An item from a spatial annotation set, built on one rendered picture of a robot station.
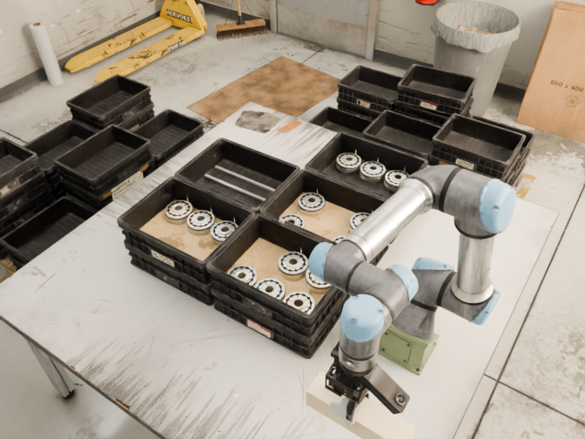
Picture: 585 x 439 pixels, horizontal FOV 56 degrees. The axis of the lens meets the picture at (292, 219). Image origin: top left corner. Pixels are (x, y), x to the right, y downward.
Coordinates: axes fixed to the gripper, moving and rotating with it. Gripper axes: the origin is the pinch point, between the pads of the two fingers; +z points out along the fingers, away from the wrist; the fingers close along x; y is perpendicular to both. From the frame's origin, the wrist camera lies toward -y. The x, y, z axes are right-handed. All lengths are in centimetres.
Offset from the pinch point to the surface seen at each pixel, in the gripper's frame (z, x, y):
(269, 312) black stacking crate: 23, -25, 44
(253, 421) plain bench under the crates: 39, 0, 32
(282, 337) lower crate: 33, -25, 39
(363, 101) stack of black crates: 67, -217, 111
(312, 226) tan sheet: 26, -67, 55
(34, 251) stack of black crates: 81, -26, 191
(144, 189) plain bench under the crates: 39, -58, 135
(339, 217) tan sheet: 26, -77, 49
